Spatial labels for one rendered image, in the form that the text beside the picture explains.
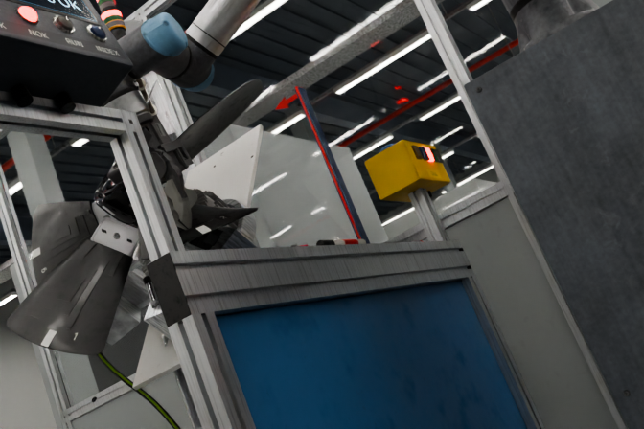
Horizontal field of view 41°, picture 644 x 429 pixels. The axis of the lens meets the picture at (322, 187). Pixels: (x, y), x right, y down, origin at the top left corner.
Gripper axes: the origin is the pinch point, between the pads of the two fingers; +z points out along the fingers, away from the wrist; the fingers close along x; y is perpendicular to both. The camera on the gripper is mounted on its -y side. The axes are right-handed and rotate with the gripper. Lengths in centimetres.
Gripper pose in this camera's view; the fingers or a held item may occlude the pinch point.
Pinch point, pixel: (182, 223)
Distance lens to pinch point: 150.2
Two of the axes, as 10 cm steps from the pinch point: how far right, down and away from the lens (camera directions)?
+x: -7.8, 4.5, 4.5
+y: 3.8, -2.3, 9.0
